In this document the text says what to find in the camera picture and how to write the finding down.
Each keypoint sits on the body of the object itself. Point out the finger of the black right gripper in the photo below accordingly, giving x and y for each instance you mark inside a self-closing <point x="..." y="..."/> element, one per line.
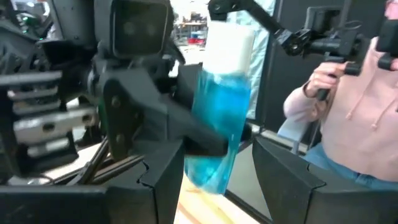
<point x="186" y="84"/>
<point x="130" y="102"/>

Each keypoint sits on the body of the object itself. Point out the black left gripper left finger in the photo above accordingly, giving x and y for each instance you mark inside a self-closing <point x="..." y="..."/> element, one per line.
<point x="77" y="205"/>

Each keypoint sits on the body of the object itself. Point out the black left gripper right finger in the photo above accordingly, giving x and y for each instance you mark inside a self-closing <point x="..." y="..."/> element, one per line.
<point x="326" y="205"/>

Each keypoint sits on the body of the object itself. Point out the blue mouthwash bottle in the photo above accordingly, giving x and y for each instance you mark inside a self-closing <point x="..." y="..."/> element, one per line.
<point x="220" y="109"/>

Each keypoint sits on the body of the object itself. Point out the grey chair armrest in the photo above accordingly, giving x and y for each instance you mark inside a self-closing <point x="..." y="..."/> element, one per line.
<point x="292" y="130"/>

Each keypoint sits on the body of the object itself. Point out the person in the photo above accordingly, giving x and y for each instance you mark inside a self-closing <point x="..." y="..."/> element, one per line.
<point x="357" y="124"/>

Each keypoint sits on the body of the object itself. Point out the person's hand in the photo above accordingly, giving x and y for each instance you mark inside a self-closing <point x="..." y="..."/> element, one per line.
<point x="323" y="79"/>

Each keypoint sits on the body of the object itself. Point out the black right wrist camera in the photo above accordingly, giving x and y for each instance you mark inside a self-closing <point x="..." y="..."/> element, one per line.
<point x="140" y="28"/>

